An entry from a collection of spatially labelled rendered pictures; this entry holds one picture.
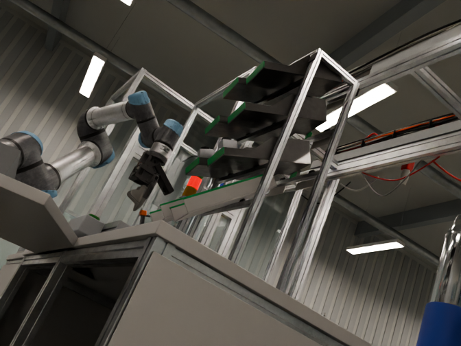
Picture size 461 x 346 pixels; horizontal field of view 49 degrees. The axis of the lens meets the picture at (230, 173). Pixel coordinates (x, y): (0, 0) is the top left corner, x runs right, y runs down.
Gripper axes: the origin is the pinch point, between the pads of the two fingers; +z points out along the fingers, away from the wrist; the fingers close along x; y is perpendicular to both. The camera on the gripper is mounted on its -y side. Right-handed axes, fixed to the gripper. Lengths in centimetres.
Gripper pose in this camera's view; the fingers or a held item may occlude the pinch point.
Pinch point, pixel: (137, 208)
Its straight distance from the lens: 178.6
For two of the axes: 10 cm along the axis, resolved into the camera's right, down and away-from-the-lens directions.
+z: -3.8, 8.4, -4.0
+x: 5.2, -1.6, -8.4
